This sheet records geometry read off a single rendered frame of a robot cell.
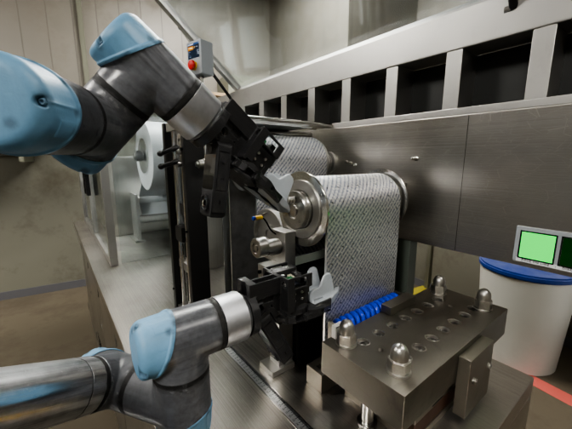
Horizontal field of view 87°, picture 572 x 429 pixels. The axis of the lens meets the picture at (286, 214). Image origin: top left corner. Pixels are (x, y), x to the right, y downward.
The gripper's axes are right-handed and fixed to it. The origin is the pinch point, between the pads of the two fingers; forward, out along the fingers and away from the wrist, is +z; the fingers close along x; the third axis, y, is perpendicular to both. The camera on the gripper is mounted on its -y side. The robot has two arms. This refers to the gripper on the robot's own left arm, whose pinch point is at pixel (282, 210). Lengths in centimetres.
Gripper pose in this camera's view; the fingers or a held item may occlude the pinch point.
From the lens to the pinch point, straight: 55.6
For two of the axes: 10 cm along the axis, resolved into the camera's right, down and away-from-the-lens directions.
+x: -6.1, -1.5, 7.8
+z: 6.0, 5.5, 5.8
